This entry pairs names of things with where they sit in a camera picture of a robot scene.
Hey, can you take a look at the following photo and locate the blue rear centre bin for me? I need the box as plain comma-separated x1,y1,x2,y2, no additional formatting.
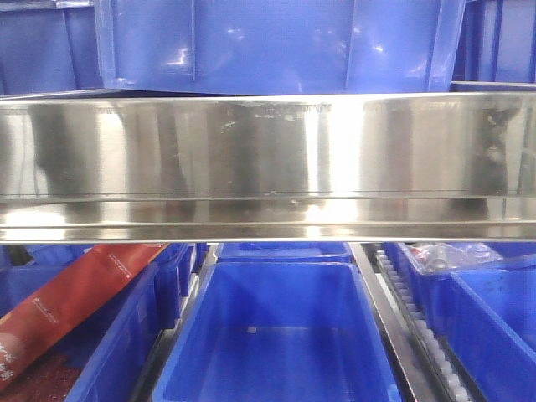
216,241,353,263

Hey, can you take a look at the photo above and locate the blue lower centre bin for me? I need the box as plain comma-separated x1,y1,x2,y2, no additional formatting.
151,262,402,401

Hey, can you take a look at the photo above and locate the white roller track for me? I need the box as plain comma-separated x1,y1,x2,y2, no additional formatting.
374,250,473,401

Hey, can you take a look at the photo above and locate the large blue upper bin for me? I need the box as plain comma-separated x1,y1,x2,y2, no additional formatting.
95,1,465,95

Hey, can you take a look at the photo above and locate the clear plastic bag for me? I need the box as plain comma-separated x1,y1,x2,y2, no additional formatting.
410,242,503,274

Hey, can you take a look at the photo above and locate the red paper package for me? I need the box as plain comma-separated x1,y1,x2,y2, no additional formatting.
1,243,168,389

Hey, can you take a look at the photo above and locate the blue lower left bin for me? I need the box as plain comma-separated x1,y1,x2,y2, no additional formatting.
1,244,194,401

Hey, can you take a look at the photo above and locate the blue lower right bin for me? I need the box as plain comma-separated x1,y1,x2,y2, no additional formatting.
382,242,535,401

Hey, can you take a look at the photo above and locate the blue upper left bin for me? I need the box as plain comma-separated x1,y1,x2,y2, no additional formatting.
1,1,103,95

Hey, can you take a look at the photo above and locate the blue upper right bin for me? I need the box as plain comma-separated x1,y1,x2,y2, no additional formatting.
453,0,535,84

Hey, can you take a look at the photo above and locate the stainless steel shelf rail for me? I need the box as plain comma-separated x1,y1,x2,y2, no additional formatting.
1,85,535,244

